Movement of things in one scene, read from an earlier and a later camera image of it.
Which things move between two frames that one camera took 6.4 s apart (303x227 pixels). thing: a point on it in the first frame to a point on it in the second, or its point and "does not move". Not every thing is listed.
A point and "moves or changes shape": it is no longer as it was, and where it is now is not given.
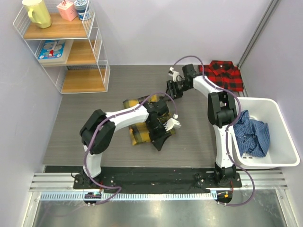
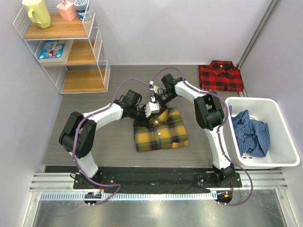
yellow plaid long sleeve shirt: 139,132 moves or changes shape
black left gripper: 157,139 to 144,122
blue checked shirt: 253,136 does not move
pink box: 67,10 does not move
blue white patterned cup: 80,5 does not move
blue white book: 55,51 does not move
